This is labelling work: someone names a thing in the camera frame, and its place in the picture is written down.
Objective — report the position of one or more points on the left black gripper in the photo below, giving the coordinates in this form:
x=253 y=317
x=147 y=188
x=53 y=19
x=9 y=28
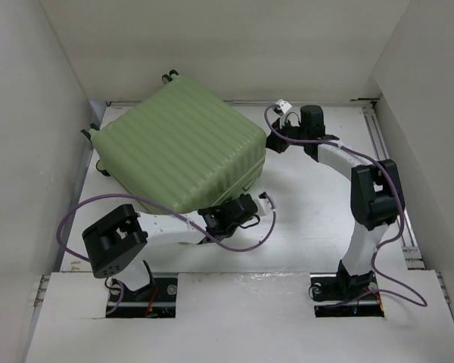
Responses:
x=226 y=207

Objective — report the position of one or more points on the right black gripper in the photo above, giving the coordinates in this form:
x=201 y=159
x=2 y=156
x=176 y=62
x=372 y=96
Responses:
x=276 y=143

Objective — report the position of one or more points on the green suitcase blue lining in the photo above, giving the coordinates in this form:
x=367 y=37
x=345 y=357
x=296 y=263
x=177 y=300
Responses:
x=182 y=147

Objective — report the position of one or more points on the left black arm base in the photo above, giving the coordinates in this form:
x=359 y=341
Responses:
x=151 y=302

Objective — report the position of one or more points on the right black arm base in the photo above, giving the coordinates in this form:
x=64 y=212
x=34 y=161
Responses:
x=337 y=297

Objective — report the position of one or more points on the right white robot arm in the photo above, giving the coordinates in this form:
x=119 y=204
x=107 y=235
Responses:
x=325 y=149

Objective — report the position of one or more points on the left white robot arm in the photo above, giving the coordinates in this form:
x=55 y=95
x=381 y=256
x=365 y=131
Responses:
x=115 y=242

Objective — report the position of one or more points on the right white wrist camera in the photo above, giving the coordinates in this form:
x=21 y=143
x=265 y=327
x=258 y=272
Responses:
x=282 y=107

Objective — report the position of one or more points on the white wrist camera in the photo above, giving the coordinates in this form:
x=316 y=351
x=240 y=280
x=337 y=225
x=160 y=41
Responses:
x=282 y=107
x=265 y=204

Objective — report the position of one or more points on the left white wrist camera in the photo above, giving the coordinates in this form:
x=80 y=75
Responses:
x=265 y=204

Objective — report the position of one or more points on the aluminium table edge rail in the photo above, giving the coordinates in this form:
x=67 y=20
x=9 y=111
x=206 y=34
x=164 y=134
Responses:
x=377 y=204

